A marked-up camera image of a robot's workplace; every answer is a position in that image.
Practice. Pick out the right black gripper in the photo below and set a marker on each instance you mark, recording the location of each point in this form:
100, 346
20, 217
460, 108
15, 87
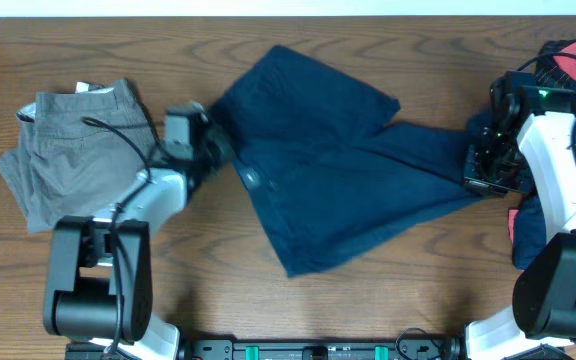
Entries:
474, 178

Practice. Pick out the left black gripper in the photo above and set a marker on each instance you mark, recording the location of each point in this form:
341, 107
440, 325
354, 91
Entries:
215, 138

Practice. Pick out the navy blue shorts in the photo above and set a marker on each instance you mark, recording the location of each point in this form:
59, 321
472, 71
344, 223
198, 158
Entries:
330, 172

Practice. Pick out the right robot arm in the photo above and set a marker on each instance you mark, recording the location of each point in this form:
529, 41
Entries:
498, 337

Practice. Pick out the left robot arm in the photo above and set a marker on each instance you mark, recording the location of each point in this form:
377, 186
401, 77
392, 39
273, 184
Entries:
99, 287

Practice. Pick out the navy garment in pile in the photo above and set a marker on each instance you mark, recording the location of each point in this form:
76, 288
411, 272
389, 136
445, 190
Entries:
527, 227

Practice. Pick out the dark plaid garment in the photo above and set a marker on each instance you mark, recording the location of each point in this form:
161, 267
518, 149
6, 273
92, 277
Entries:
557, 72

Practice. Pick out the grey folded shorts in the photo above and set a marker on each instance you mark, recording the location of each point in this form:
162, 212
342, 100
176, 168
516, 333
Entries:
77, 153

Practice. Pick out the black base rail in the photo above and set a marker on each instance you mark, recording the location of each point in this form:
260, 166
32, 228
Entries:
411, 344

